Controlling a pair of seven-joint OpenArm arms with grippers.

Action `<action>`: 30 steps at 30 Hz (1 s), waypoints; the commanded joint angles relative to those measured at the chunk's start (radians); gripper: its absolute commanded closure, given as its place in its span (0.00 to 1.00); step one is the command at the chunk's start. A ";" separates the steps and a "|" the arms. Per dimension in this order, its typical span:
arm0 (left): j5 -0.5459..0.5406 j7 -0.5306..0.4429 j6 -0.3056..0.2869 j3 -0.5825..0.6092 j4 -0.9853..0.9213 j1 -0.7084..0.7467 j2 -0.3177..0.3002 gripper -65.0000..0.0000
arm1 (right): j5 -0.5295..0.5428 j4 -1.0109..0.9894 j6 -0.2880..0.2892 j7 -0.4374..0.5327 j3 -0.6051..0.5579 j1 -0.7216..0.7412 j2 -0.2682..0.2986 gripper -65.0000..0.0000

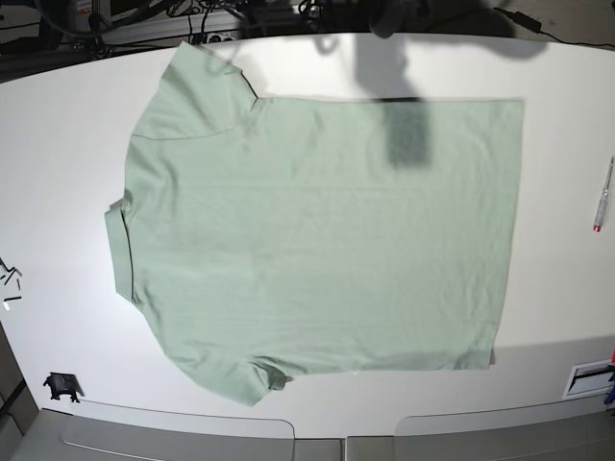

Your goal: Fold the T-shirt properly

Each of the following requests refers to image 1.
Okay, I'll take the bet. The light green T-shirt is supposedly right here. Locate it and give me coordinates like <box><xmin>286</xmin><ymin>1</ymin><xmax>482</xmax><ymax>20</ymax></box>
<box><xmin>106</xmin><ymin>44</ymin><xmax>524</xmax><ymax>406</ymax></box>

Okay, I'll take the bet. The grey chair left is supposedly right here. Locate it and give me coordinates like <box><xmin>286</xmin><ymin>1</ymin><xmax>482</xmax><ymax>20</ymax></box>
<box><xmin>61</xmin><ymin>417</ymin><xmax>342</xmax><ymax>461</ymax></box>

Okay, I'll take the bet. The grey chair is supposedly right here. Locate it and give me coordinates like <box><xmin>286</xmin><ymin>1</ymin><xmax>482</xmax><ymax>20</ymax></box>
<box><xmin>61</xmin><ymin>417</ymin><xmax>342</xmax><ymax>461</ymax></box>
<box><xmin>345</xmin><ymin>397</ymin><xmax>614</xmax><ymax>460</ymax></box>

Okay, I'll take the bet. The black table clamp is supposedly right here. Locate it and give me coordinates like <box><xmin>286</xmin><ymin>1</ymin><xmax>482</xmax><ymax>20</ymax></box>
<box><xmin>43</xmin><ymin>373</ymin><xmax>85</xmax><ymax>403</ymax></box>

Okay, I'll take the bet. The small black white stick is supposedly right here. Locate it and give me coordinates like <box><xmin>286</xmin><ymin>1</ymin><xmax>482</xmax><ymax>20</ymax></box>
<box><xmin>2</xmin><ymin>296</ymin><xmax>22</xmax><ymax>311</ymax></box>

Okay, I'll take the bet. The grey chair right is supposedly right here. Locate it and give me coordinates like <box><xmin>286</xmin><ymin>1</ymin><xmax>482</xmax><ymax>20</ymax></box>
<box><xmin>345</xmin><ymin>397</ymin><xmax>614</xmax><ymax>460</ymax></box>

